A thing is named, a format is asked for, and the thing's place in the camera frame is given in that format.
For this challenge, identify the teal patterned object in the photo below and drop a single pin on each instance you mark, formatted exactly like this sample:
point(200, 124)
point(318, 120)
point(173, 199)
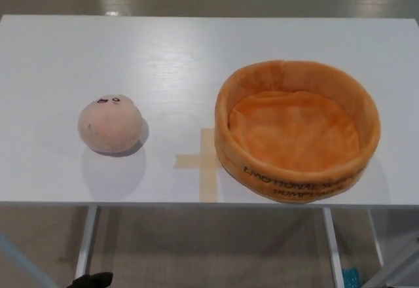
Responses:
point(351, 278)

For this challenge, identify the pink round plush toy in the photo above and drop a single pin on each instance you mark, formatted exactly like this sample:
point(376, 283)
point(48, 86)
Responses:
point(109, 129)

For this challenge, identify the white table leg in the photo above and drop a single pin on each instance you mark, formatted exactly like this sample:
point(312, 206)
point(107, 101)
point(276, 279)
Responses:
point(85, 242)
point(332, 245)
point(376, 239)

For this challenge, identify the orange plush round basket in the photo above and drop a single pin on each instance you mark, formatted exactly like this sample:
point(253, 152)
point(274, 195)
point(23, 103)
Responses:
point(296, 131)

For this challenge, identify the light blue metal bar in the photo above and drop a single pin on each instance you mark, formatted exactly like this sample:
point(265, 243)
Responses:
point(23, 262)

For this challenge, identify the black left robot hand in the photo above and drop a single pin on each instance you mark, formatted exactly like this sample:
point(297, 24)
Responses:
point(93, 283)

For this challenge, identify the beige masking tape cross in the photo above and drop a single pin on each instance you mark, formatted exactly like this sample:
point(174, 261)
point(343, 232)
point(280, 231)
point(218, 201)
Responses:
point(206, 162)

